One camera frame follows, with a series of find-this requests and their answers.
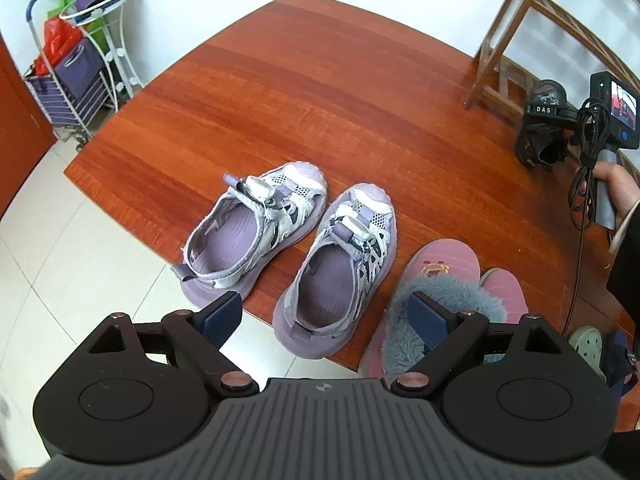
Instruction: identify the purple tote bag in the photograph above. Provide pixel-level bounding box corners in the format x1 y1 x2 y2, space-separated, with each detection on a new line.
54 40 106 101

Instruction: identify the white metal stand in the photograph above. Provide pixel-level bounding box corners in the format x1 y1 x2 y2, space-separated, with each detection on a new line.
59 0 143 113

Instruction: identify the wooden shoe rack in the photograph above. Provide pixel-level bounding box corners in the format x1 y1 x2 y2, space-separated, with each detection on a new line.
462 0 640 126

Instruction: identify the green bag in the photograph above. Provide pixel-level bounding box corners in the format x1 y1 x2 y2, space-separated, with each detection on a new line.
47 0 108 50

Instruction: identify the red plastic bag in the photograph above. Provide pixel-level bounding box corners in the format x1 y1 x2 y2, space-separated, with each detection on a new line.
32 17 83 78

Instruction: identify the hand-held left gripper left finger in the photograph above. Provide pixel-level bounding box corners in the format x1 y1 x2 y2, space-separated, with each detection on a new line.
75 291 261 397

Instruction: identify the mint green clog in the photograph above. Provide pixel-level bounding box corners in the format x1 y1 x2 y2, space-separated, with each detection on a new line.
568 326 608 386

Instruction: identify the person's right forearm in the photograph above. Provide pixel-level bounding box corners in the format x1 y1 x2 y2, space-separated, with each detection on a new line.
606 195 640 311

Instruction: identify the metal shopping trolley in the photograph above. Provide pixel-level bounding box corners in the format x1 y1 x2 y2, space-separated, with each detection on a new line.
22 0 123 151

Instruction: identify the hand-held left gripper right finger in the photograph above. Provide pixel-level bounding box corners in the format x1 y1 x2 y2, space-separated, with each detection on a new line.
391 291 568 397

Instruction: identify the black cable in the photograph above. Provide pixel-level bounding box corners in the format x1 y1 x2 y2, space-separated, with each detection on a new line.
562 97 613 338

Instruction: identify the blue sandal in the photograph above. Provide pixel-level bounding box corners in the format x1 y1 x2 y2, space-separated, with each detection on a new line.
602 330 640 401

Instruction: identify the pink furry slipper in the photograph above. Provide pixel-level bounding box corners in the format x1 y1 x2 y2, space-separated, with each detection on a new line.
357 240 506 378
480 267 529 326

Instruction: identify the orange wooden door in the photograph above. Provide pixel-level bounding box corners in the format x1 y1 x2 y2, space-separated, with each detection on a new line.
0 37 56 216

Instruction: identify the person's right hand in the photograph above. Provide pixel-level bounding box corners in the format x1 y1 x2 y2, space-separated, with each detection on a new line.
580 161 640 233

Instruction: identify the purple mesh sandal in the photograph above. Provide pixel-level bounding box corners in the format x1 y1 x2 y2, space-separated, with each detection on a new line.
272 183 397 360
172 161 328 308

